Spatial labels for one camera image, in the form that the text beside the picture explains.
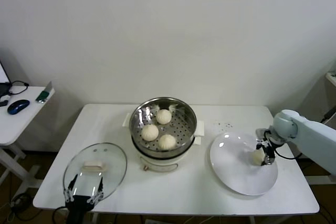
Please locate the white steamed baozi bun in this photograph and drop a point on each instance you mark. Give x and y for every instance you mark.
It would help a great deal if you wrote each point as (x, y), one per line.
(167, 142)
(256, 158)
(149, 132)
(164, 116)

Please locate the dark crumb scatter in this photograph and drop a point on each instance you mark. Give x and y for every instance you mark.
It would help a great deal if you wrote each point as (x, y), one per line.
(229, 124)

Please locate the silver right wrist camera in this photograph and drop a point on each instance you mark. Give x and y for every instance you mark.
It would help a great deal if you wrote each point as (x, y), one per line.
(262, 133)

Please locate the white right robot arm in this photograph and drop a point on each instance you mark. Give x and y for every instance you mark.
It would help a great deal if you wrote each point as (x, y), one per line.
(309, 132)

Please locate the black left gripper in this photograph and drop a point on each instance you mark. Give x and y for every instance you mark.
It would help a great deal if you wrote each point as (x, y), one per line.
(77, 205)

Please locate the white round plate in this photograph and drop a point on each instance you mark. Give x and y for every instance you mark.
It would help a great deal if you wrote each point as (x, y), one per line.
(231, 166)

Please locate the white side stand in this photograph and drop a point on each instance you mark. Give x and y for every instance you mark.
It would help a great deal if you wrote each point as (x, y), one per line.
(331, 80)

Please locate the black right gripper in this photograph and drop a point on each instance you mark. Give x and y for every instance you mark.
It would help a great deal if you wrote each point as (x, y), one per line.
(269, 151)

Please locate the white side desk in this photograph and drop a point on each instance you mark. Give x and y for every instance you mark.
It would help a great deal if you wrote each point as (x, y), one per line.
(23, 127)

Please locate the small black dongle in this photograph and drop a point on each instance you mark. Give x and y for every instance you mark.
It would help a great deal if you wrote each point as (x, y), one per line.
(3, 103)

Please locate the perforated steel steamer basket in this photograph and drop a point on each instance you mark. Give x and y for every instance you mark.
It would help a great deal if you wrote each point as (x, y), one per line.
(189, 121)

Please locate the blue computer mouse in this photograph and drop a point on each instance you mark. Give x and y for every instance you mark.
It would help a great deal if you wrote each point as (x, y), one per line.
(18, 106)

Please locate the black laptop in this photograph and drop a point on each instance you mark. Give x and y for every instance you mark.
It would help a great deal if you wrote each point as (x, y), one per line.
(2, 77)

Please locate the round glass pot lid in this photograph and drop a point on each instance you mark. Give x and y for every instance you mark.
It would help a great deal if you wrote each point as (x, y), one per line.
(113, 161)

